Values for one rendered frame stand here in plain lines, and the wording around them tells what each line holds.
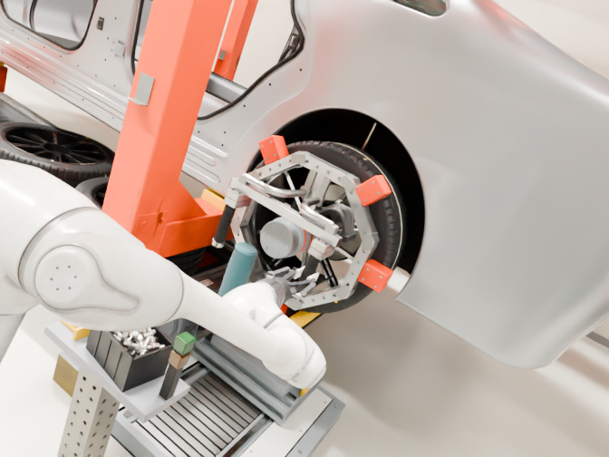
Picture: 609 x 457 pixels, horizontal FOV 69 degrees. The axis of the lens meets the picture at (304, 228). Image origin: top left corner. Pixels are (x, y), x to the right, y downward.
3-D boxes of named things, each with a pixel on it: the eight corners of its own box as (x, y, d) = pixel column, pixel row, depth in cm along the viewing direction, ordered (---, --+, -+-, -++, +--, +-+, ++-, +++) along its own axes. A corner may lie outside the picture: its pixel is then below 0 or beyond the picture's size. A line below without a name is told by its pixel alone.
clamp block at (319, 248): (333, 255, 141) (339, 240, 139) (320, 261, 133) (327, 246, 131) (319, 247, 142) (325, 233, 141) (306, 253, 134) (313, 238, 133)
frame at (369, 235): (336, 328, 166) (401, 198, 148) (329, 335, 160) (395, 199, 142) (227, 256, 184) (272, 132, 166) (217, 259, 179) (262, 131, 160)
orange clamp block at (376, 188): (370, 205, 154) (392, 192, 150) (362, 207, 147) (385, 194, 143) (361, 187, 155) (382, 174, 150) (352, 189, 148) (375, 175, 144)
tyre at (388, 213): (436, 269, 171) (370, 113, 174) (422, 286, 150) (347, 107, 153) (298, 315, 203) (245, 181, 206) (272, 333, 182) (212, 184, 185)
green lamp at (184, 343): (192, 350, 119) (197, 338, 118) (182, 355, 116) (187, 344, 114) (182, 342, 120) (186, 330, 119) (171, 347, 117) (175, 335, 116)
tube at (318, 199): (355, 227, 150) (368, 199, 147) (332, 236, 133) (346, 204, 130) (313, 202, 156) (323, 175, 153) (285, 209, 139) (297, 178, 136)
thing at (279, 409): (318, 386, 211) (326, 371, 207) (280, 427, 179) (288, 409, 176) (237, 328, 228) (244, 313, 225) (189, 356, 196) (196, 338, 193)
